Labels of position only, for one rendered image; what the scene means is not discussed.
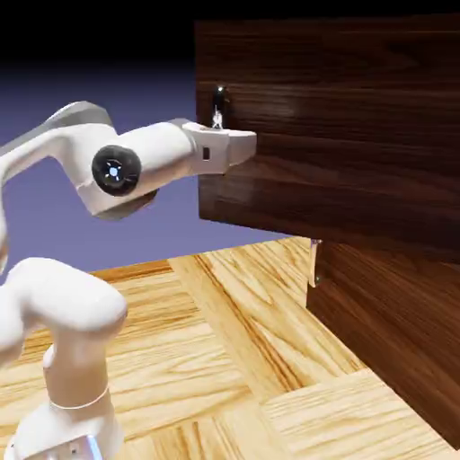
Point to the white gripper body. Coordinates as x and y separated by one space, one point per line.
242 147

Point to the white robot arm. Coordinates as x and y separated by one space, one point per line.
72 151

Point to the large dark wood cabinet door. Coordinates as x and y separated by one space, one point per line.
341 161

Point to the dark wood cabinet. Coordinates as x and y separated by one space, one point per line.
323 24

